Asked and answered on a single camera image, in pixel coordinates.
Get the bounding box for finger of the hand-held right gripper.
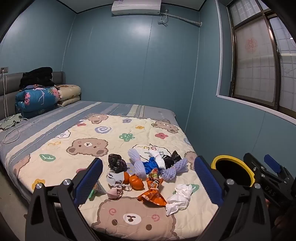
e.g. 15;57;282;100
264;154;295;183
243;152;266;186

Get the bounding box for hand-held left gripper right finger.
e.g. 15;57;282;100
194;156;271;241

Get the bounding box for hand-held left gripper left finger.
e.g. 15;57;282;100
25;158;104;241

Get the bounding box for green white paper packet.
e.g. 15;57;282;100
88;179;107;200

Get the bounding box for yellow-rimmed black trash bin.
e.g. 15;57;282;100
211;155;255;188

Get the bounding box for white grey face mask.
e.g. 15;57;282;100
106;170;132;192

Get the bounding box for pink face mask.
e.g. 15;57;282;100
107;186;124;200

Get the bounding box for purple foam fruit net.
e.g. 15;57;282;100
128;148;147;180
161;159;189;181

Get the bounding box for black plastic bag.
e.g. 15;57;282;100
108;153;127;173
162;150;182;169

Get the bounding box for white tissue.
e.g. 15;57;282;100
166;184;193;216

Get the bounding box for large orange peel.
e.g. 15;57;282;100
128;174;145;191

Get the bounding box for colourful wrapper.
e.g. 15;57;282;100
146;168;164;187

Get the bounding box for white cloth roll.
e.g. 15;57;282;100
148;149;166;169

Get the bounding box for orange snack packet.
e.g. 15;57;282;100
137;181;167;207

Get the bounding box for blue plastic bag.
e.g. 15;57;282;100
143;157;160;176

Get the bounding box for bear printed blanket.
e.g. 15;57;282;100
14;114;219;241

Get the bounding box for bed with striped sheet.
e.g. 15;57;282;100
0;101;220;241

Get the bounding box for beige pillows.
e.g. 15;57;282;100
56;84;82;107

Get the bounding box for blue floral folded quilt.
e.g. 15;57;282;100
15;86;59;118

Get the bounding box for green cloth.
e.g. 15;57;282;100
0;114;22;130

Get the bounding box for brown framed window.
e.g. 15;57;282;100
216;0;296;118

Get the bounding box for grey padded headboard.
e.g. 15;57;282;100
0;71;66;121

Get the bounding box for black clothing pile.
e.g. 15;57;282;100
19;67;55;90

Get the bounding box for wrapped air conditioner pipe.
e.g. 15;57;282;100
166;13;203;26

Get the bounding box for white air conditioner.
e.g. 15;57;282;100
111;0;162;16

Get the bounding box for white charging cable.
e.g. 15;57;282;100
1;70;28;144

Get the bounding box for white air conditioner cord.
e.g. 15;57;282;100
158;9;169;26

